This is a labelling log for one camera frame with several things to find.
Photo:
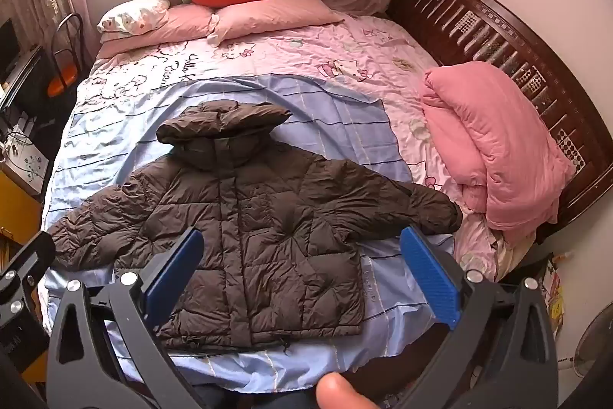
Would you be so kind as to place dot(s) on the black chair with orange seat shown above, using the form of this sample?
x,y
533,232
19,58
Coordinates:
x,y
62,85

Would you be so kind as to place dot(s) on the black monitor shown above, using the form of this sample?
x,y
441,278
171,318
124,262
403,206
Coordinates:
x,y
7,49

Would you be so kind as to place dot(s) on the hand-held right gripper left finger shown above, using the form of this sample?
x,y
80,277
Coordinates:
x,y
175,279

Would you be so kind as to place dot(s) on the person's right hand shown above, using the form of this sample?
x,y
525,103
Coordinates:
x,y
337,392

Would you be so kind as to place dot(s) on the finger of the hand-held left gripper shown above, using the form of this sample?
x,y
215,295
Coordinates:
x,y
26,255

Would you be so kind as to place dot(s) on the colourful printed packet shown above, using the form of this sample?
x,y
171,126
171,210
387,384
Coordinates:
x,y
555,294

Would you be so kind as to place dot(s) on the electric fan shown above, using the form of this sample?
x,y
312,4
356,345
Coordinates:
x,y
594,342

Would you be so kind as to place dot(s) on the white floral printed box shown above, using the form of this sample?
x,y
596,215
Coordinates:
x,y
31,164

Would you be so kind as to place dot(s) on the beige mattress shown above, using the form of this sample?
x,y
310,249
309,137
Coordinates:
x,y
517,260

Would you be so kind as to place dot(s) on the pink pillow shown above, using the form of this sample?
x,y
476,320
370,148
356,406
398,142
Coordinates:
x,y
177,23
273,13

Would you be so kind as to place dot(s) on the pink cartoon printed bedsheet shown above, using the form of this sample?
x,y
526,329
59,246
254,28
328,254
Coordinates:
x,y
297,54

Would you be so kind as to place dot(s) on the white printed pillow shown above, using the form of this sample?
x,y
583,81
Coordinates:
x,y
129,16

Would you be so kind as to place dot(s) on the dark wooden headboard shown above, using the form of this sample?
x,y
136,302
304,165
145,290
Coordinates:
x,y
440,6

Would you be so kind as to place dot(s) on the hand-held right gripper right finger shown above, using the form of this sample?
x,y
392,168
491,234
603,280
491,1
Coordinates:
x,y
431,279

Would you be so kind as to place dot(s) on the yellow wooden cabinet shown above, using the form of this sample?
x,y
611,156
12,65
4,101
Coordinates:
x,y
17,217

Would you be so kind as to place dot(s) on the brown puffer jacket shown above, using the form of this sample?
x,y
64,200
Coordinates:
x,y
268,222

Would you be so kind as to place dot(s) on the light blue striped sheet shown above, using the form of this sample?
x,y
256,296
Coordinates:
x,y
325,112

